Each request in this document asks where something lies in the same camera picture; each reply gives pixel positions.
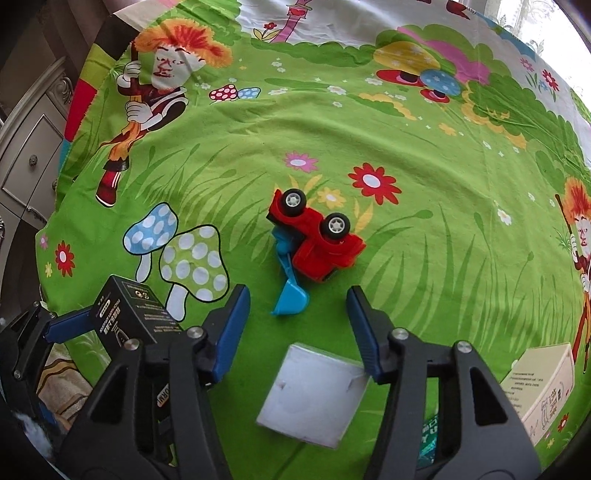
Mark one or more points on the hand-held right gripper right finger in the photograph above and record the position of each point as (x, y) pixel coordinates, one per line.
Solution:
(364, 337)

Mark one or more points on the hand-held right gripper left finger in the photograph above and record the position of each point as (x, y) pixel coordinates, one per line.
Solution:
(230, 333)

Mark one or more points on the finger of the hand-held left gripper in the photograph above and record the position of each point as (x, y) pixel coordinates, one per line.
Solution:
(69, 325)

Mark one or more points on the black box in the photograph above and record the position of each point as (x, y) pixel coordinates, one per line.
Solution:
(134, 314)

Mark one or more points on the white square box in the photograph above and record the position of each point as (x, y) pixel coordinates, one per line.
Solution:
(311, 397)

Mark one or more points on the brown striped towel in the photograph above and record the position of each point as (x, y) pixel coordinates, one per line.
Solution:
(60, 387)

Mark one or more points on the red toy truck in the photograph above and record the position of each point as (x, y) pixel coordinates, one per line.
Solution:
(318, 240)

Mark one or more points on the green box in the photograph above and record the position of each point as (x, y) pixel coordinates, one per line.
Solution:
(428, 438)

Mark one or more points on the grey carved dresser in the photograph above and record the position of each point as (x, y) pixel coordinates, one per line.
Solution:
(32, 147)

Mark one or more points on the beige carton box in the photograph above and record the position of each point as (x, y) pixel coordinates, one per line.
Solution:
(540, 392)

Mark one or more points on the green cartoon printed blanket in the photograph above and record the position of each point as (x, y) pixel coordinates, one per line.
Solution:
(369, 138)

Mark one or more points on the white lace curtain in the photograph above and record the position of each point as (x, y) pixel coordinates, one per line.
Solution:
(545, 32)

